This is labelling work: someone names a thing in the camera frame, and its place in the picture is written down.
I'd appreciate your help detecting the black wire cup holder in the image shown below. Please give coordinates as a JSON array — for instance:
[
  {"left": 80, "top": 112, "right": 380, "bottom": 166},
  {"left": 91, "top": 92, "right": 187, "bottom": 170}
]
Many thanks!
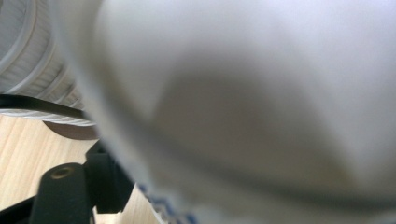
[{"left": 0, "top": 93, "right": 100, "bottom": 141}]

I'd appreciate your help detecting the stack of white paper cups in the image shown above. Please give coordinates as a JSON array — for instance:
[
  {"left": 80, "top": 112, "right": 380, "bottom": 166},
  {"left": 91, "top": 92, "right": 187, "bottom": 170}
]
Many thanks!
[{"left": 0, "top": 0, "right": 98, "bottom": 128}]

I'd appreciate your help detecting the blue print paper cup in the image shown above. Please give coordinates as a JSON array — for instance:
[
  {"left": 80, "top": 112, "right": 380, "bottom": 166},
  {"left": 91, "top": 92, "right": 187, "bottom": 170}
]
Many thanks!
[{"left": 50, "top": 0, "right": 396, "bottom": 224}]

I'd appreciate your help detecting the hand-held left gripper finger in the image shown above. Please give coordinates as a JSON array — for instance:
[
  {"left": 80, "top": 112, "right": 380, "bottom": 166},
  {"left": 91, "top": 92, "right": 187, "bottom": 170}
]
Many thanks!
[{"left": 84, "top": 140, "right": 135, "bottom": 215}]

